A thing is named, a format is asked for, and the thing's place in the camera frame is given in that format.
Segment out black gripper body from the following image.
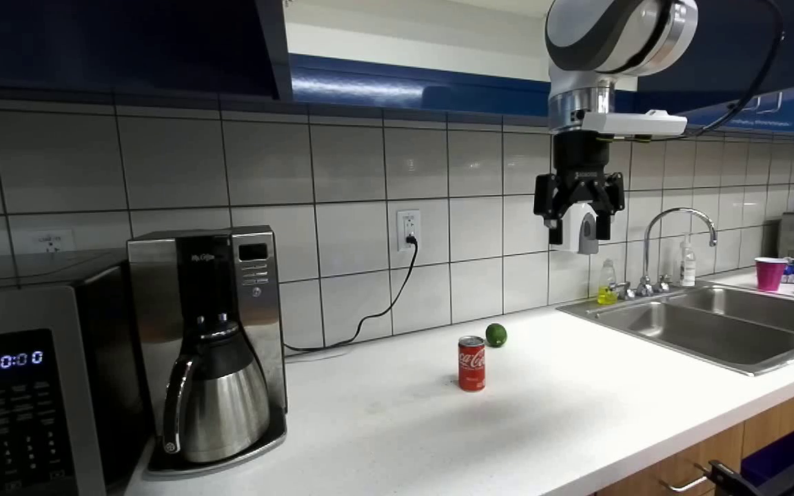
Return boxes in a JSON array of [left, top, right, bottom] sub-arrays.
[[531, 129, 626, 220]]

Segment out red soda can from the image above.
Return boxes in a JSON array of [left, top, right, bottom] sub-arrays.
[[458, 337, 488, 392]]

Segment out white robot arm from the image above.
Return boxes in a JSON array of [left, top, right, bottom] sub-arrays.
[[531, 0, 698, 245]]

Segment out blue upper cabinet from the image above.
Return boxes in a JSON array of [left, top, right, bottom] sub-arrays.
[[0, 0, 794, 129]]

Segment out white soap dispenser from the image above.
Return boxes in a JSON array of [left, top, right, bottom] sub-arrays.
[[561, 203, 597, 253]]

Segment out yellow dish soap bottle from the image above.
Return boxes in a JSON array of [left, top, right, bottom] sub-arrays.
[[591, 259, 616, 305]]

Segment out chrome faucet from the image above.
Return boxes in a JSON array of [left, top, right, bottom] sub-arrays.
[[619, 208, 718, 301]]

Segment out small white bottle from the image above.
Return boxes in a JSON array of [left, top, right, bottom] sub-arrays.
[[680, 245, 698, 286]]

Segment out green lime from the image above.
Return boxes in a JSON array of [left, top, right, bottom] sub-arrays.
[[484, 323, 506, 348]]

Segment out pink plastic cup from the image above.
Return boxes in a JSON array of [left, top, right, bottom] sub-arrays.
[[755, 256, 786, 293]]

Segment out stainless steel sink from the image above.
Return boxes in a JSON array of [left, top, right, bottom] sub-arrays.
[[568, 290, 794, 376]]

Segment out stainless coffee maker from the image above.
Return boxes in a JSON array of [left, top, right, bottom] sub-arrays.
[[127, 226, 285, 474]]

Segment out steel coffee carafe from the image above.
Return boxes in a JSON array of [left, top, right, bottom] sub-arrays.
[[159, 323, 273, 467]]

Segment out black microwave oven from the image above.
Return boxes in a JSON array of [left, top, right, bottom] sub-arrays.
[[0, 259, 152, 496]]

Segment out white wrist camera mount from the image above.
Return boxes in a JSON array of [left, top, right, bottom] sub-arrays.
[[574, 111, 687, 137]]

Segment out black power cord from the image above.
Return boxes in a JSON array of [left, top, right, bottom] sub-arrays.
[[280, 235, 422, 356]]

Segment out white wall outlet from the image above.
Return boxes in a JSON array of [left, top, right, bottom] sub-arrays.
[[397, 210, 422, 250]]

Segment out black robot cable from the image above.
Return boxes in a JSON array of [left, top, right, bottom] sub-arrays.
[[698, 0, 791, 136]]

